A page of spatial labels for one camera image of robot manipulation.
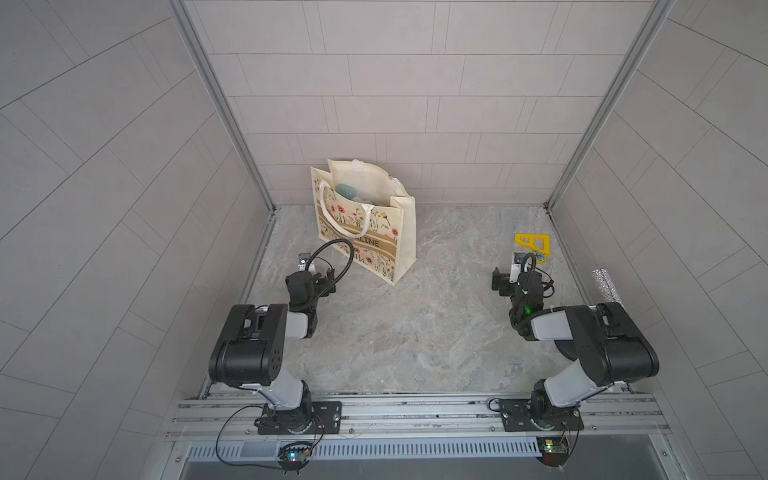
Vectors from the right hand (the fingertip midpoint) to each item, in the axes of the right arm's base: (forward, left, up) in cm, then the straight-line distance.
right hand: (511, 264), depth 95 cm
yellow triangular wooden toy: (+10, -15, -4) cm, 18 cm away
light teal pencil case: (+22, +51, +17) cm, 58 cm away
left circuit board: (-45, +61, 0) cm, 76 cm away
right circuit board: (-47, +4, -6) cm, 48 cm away
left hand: (+3, +61, +1) cm, 61 cm away
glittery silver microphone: (-18, -14, +16) cm, 28 cm away
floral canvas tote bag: (+5, +45, +26) cm, 52 cm away
